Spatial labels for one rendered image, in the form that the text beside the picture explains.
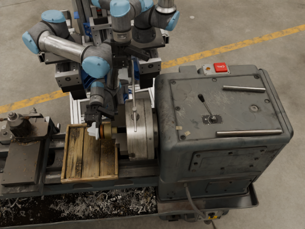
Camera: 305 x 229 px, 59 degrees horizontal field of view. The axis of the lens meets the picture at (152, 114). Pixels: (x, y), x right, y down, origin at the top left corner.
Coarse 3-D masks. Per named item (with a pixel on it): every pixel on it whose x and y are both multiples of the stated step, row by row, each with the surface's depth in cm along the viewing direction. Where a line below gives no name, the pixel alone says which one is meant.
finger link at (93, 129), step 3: (93, 123) 140; (93, 126) 139; (87, 129) 138; (90, 129) 138; (93, 129) 138; (96, 129) 137; (93, 132) 137; (96, 132) 137; (96, 135) 136; (96, 138) 136
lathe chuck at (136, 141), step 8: (128, 104) 131; (136, 104) 131; (128, 112) 127; (144, 112) 127; (128, 120) 125; (144, 120) 126; (128, 128) 125; (144, 128) 125; (128, 136) 125; (136, 136) 125; (144, 136) 125; (128, 144) 126; (136, 144) 126; (144, 144) 126; (128, 152) 128; (136, 152) 129; (144, 152) 129
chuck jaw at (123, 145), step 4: (112, 136) 135; (116, 136) 135; (120, 136) 135; (124, 136) 135; (112, 140) 136; (116, 140) 134; (120, 140) 134; (124, 140) 134; (116, 144) 134; (120, 144) 132; (124, 144) 132; (120, 148) 131; (124, 148) 131; (120, 152) 131; (124, 152) 131; (132, 156) 132
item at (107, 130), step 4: (100, 124) 139; (104, 124) 138; (108, 124) 137; (100, 128) 136; (104, 128) 136; (108, 128) 136; (112, 128) 137; (116, 128) 137; (100, 132) 136; (104, 132) 136; (108, 132) 136; (112, 132) 137; (116, 132) 137; (100, 136) 137; (104, 136) 137; (108, 136) 136
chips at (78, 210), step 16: (80, 192) 176; (96, 192) 176; (112, 192) 172; (128, 192) 175; (144, 192) 173; (0, 208) 168; (16, 208) 170; (32, 208) 171; (48, 208) 171; (64, 208) 171; (80, 208) 167; (96, 208) 166; (112, 208) 166; (128, 208) 166; (144, 208) 169; (0, 224) 165; (16, 224) 165
